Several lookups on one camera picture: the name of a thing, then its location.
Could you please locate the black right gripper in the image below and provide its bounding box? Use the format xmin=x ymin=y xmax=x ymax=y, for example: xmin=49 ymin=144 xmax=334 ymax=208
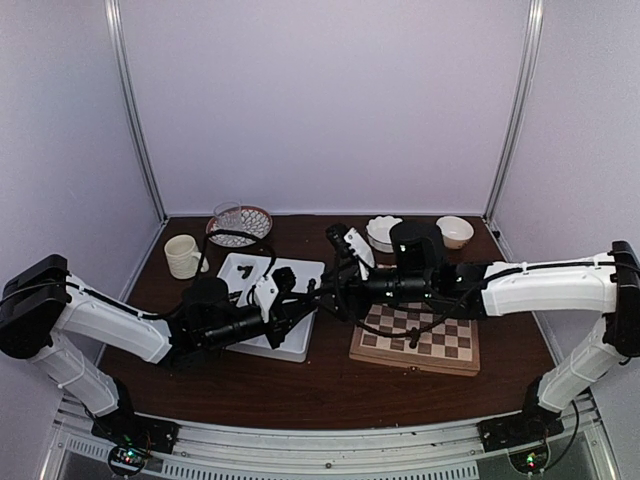
xmin=305 ymin=258 xmax=434 ymax=323

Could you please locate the white plastic compartment tray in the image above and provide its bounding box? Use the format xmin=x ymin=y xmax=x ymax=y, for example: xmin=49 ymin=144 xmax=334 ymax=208
xmin=216 ymin=252 xmax=327 ymax=364

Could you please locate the dark chess piece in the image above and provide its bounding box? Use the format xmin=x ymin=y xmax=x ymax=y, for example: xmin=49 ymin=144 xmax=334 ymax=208
xmin=409 ymin=329 xmax=421 ymax=349

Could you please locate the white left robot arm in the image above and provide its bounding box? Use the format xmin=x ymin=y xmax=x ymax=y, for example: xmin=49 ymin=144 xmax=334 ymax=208
xmin=1 ymin=254 xmax=325 ymax=444

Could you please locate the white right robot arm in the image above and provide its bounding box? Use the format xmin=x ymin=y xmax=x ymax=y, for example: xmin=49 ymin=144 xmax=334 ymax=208
xmin=326 ymin=221 xmax=639 ymax=442

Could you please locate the dark chess piece upper tray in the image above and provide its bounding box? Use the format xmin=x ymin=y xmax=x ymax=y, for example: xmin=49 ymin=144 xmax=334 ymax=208
xmin=238 ymin=266 xmax=253 ymax=279

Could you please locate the white scalloped bowl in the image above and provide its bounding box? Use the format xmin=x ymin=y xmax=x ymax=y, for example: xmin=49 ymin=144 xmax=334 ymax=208
xmin=365 ymin=215 xmax=403 ymax=254

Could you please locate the patterned ceramic plate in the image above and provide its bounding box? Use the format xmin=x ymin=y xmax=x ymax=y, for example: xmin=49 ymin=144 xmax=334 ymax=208
xmin=205 ymin=202 xmax=273 ymax=248

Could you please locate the wooden chessboard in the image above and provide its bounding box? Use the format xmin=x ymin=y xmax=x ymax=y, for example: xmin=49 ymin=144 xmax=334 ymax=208
xmin=349 ymin=303 xmax=481 ymax=377

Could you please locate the cream ribbed mug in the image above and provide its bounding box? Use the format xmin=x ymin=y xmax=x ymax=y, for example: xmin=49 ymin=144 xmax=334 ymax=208
xmin=164 ymin=234 xmax=209 ymax=280

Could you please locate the cream round bowl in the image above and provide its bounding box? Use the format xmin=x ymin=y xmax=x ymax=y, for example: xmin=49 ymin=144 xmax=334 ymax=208
xmin=436 ymin=215 xmax=475 ymax=250

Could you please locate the clear drinking glass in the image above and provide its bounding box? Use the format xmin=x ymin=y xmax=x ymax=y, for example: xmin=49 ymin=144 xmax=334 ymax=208
xmin=214 ymin=201 xmax=243 ymax=231

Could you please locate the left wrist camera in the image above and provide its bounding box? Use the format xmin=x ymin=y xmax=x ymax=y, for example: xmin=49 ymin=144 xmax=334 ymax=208
xmin=253 ymin=266 xmax=296 ymax=324

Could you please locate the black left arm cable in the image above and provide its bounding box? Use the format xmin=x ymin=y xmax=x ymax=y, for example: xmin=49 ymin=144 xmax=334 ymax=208
xmin=0 ymin=227 xmax=281 ymax=321

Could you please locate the aluminium front rail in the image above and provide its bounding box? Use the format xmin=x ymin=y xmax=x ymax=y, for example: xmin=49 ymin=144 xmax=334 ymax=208
xmin=42 ymin=414 xmax=621 ymax=480

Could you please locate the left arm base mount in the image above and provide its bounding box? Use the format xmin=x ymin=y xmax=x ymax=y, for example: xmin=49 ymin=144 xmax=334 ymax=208
xmin=91 ymin=394 xmax=179 ymax=454

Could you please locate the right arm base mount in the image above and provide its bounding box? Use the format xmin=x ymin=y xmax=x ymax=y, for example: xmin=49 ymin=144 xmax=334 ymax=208
xmin=477 ymin=377 xmax=564 ymax=452

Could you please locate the right aluminium frame post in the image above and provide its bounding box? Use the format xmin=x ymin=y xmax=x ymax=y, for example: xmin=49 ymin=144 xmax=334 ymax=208
xmin=485 ymin=0 xmax=545 ymax=217

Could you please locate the aluminium frame post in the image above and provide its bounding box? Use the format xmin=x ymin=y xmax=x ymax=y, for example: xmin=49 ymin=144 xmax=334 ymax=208
xmin=485 ymin=0 xmax=545 ymax=217
xmin=104 ymin=0 xmax=168 ymax=224

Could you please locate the left aluminium frame post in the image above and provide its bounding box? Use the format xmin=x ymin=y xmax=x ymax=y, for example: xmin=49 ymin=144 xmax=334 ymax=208
xmin=104 ymin=0 xmax=168 ymax=224

